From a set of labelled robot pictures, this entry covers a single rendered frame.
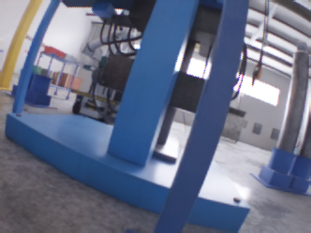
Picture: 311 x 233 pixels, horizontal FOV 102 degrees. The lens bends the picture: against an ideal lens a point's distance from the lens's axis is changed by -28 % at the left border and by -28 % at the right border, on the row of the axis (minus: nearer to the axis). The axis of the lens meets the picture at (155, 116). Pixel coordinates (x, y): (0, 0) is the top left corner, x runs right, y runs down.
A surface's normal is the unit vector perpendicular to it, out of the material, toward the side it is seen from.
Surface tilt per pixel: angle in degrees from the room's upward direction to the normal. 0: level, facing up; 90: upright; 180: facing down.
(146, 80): 90
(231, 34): 90
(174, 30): 90
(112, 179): 90
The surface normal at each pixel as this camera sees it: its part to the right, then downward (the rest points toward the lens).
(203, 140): -0.14, -0.01
